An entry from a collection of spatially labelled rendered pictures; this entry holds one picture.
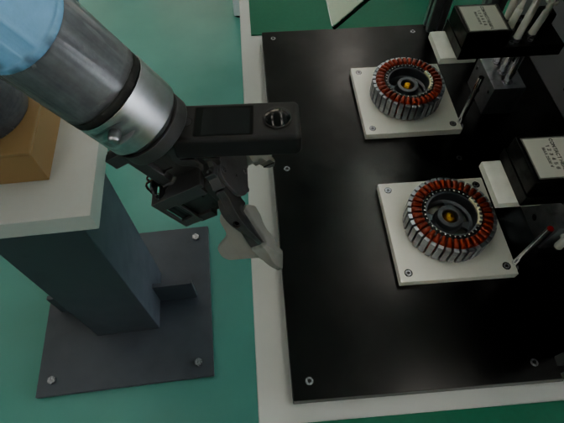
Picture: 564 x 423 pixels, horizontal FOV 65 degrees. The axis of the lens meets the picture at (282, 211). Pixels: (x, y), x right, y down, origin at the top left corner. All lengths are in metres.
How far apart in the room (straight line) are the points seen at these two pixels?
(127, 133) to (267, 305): 0.30
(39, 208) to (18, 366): 0.84
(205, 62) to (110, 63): 1.71
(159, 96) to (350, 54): 0.53
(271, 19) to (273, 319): 0.60
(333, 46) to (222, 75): 1.17
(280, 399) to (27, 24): 0.44
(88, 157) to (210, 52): 1.40
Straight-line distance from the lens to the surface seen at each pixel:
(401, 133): 0.72
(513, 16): 0.74
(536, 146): 0.57
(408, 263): 0.59
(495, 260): 0.63
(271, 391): 0.56
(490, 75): 0.79
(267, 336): 0.57
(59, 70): 0.34
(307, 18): 0.96
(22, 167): 0.75
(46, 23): 0.34
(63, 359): 1.45
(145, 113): 0.37
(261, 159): 0.52
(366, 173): 0.67
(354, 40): 0.88
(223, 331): 1.36
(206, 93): 1.92
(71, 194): 0.73
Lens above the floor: 1.30
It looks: 58 degrees down
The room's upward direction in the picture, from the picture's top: straight up
